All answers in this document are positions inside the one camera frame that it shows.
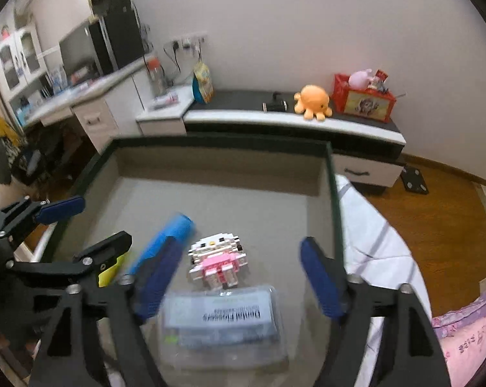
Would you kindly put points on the small red packet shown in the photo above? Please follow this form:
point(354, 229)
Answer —
point(380, 74)

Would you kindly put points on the yellow blue snack bag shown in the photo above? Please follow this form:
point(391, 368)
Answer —
point(202, 82)

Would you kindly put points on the white pink block cat figure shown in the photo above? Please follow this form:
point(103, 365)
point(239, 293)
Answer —
point(214, 264)

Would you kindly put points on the yellow plastic item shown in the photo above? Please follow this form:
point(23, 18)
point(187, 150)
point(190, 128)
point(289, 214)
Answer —
point(112, 272)

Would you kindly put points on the black computer tower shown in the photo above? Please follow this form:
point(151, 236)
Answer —
point(122, 36)

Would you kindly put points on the pink storage box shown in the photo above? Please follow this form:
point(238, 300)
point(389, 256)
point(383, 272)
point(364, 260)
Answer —
point(226, 209)

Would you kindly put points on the small pink packet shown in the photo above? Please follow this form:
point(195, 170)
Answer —
point(166, 99)

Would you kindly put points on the blue cylinder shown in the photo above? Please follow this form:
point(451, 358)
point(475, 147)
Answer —
point(174, 229)

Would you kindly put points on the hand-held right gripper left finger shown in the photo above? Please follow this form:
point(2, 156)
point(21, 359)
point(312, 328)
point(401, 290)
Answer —
point(154, 286)

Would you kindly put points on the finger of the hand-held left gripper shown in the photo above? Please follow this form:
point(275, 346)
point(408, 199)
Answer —
point(61, 209)
point(105, 250)

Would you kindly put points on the orange octopus plush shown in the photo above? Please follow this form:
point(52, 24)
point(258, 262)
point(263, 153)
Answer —
point(313, 98)

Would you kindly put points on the blue white box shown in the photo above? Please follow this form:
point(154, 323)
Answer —
point(59, 80)

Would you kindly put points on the small black box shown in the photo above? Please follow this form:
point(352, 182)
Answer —
point(275, 106)

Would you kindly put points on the office chair with clothes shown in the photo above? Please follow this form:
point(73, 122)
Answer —
point(1, 149)

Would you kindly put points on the black bathroom scale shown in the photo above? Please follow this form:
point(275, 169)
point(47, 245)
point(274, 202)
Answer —
point(414, 179)

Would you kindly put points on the black monitor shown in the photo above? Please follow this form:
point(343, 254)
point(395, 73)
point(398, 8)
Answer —
point(77, 48)

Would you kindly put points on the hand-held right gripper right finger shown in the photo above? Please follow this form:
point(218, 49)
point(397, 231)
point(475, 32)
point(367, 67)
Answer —
point(319, 282)

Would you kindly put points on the clear plastic flosser box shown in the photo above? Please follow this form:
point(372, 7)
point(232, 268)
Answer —
point(222, 322)

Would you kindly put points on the white desk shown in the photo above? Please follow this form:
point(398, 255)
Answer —
point(97, 119)

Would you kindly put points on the white glass-door cabinet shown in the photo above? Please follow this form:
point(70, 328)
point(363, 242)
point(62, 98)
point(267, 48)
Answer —
point(9, 64)

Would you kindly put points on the red crate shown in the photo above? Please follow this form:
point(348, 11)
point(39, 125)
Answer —
point(363, 105)

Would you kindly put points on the black white low cabinet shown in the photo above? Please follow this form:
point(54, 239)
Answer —
point(267, 119)

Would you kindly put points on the clear bottle orange cap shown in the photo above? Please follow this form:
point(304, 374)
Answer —
point(156, 76)

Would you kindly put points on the white wall outlet strip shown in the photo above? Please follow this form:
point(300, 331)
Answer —
point(186, 42)

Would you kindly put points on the pink quilt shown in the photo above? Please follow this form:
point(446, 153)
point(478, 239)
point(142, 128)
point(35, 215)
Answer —
point(464, 342)

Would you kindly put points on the pink plush toy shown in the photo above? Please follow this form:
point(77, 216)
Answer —
point(359, 77)

